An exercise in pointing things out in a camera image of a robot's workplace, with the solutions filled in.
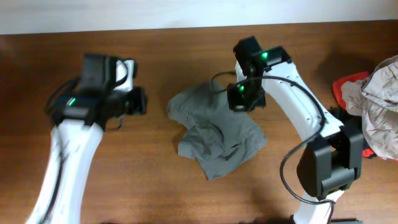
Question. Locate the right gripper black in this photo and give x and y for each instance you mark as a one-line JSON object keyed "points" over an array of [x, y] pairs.
{"points": [[240, 99]]}

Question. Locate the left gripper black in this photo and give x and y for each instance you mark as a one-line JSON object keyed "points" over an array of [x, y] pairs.
{"points": [[137, 101]]}

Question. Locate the grey shorts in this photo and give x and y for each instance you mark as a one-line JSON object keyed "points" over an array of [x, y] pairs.
{"points": [[217, 137]]}

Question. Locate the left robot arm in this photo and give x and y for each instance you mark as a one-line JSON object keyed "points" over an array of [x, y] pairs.
{"points": [[79, 110]]}

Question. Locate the black garment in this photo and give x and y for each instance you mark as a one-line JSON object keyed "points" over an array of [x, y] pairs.
{"points": [[345, 117]]}

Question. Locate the beige crumpled garment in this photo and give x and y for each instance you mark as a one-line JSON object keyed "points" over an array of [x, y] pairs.
{"points": [[375, 100]]}

